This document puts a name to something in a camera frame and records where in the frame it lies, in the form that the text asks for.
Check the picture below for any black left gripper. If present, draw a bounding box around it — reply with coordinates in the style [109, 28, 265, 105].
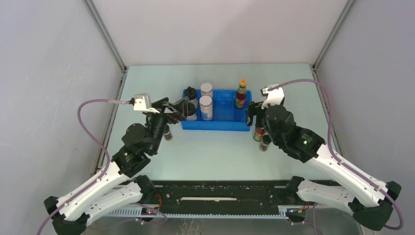
[146, 96, 188, 154]

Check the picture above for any red sauce bottle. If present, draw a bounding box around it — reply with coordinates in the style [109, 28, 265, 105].
[253, 127, 266, 142]
[235, 79, 247, 108]

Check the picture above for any black-lid jar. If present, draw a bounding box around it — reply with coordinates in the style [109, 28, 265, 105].
[186, 103, 198, 121]
[184, 86, 199, 108]

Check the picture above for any silver-lid blue-label jar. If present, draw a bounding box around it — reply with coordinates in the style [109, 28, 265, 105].
[199, 95, 213, 120]
[200, 83, 213, 98]

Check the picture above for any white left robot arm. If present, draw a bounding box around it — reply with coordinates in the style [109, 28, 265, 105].
[44, 94, 189, 235]

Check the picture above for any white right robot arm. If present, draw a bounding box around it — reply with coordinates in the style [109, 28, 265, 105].
[246, 101, 402, 231]

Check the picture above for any blue divided plastic bin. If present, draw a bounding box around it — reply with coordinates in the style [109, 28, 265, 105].
[181, 90, 252, 132]

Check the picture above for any small black-cap spice jar left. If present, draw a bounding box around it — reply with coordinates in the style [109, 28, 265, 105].
[163, 126, 173, 141]

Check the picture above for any small black-cap spice jar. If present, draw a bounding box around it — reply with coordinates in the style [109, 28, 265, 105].
[259, 134, 272, 152]
[163, 126, 173, 141]

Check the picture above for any small black-cap spice jar right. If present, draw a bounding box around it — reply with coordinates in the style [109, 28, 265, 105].
[259, 134, 272, 152]

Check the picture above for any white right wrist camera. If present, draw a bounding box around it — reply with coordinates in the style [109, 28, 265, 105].
[261, 84, 285, 110]

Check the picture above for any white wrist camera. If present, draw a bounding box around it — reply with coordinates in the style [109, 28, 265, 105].
[129, 93, 160, 114]
[261, 84, 285, 110]

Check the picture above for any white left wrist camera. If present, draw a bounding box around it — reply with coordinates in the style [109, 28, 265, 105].
[129, 93, 160, 114]

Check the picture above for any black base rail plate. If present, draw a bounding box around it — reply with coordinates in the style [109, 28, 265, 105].
[142, 180, 309, 217]

